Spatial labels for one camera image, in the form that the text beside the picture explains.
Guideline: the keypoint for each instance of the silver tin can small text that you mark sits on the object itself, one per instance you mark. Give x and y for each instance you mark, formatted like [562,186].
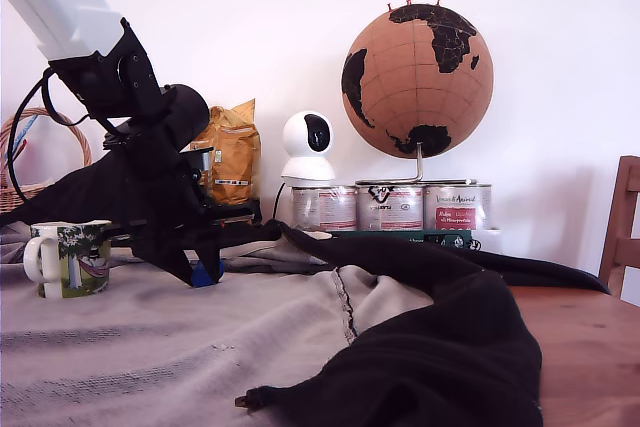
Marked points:
[325,209]

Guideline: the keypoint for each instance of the black power adapter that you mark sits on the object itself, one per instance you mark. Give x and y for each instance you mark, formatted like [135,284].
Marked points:
[257,214]

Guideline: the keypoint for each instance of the red pen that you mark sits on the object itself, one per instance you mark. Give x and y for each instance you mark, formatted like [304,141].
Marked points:
[20,148]

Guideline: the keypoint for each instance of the yellow coffee bag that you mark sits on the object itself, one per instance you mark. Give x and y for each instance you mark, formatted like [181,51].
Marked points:
[235,157]

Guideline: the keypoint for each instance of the silver tin can red panel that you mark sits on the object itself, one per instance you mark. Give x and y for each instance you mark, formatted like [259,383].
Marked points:
[457,209]

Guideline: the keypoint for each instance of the blue coffee capsule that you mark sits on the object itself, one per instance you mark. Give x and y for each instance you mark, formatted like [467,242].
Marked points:
[201,274]

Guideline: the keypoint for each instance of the green illustrated coffee mug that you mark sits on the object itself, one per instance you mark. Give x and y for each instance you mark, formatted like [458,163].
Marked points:
[75,267]

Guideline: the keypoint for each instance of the blue stick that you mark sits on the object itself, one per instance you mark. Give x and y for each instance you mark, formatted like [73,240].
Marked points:
[29,129]

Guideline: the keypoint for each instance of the white security camera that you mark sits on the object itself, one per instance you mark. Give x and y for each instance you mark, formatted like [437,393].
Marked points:
[305,162]

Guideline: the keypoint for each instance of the cork globe on metal stand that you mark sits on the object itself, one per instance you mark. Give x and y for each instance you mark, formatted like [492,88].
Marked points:
[415,82]

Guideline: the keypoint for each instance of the wooden chair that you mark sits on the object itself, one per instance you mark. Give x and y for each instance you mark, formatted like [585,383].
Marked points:
[627,247]

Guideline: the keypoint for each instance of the black and grey hoodie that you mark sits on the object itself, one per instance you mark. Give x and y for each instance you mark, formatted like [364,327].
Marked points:
[450,347]

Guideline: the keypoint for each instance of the silver tin can black logo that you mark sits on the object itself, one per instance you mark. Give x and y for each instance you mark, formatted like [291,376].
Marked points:
[392,209]

